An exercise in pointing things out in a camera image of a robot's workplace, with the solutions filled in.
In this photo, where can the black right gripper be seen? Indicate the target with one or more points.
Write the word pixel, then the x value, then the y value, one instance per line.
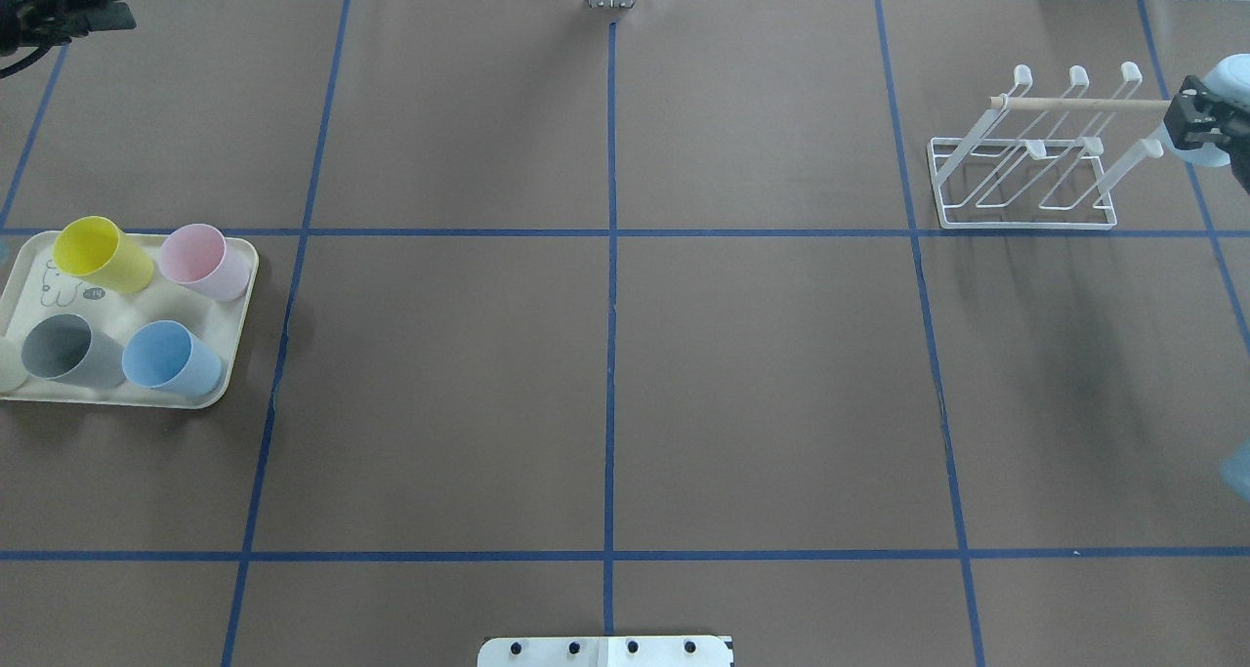
pixel 1203 120

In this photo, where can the light blue cup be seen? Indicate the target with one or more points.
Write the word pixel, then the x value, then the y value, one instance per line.
pixel 1231 79

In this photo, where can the yellow cup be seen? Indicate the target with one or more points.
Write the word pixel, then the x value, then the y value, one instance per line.
pixel 95 249

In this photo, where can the pink cup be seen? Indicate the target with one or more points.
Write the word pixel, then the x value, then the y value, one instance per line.
pixel 199 258

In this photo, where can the grey cup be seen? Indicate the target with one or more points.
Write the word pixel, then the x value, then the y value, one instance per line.
pixel 65 348

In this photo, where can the beige plastic tray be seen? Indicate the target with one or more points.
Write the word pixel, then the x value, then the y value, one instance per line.
pixel 34 289

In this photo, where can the white wire cup rack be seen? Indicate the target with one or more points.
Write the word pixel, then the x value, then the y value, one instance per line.
pixel 1035 162

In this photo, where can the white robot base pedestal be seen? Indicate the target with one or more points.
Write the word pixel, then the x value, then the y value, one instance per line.
pixel 636 650

